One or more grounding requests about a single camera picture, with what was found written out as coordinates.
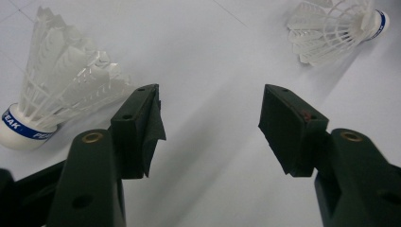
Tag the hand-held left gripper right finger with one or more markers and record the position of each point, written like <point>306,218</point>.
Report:
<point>290,132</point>

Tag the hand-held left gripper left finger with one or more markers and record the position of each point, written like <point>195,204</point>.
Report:
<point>132,135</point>

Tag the white feather shuttlecock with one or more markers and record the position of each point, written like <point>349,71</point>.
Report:
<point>63,72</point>
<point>324,34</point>

